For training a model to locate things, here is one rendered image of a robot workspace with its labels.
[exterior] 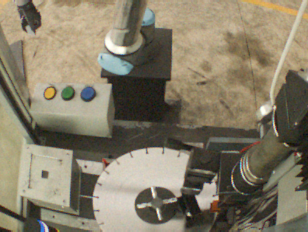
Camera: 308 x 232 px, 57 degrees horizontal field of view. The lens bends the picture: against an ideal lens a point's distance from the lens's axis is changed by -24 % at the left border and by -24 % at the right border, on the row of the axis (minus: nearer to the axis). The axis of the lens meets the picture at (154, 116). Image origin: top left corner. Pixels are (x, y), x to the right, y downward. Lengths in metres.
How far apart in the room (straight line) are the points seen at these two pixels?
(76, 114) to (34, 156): 0.20
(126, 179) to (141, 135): 0.29
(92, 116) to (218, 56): 1.39
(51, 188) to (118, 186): 0.22
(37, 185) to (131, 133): 0.41
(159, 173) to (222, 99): 1.27
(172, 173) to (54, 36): 1.76
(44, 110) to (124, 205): 0.40
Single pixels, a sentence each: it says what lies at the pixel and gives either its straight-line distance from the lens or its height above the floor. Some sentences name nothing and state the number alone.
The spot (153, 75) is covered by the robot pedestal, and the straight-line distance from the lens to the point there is 1.27.
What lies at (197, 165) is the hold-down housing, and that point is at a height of 1.25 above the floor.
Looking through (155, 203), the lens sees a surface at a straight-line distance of 0.83.
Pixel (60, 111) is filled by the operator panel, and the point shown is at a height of 0.90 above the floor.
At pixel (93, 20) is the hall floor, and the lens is 2.50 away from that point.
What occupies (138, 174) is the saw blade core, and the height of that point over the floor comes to 0.95.
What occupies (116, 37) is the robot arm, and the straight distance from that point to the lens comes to 1.00.
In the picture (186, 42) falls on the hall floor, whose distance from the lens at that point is 2.32.
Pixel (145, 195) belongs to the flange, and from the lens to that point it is 0.88.
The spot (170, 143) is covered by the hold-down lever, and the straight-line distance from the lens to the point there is 0.65.
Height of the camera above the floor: 1.82
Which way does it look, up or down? 64 degrees down
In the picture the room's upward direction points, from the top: 2 degrees clockwise
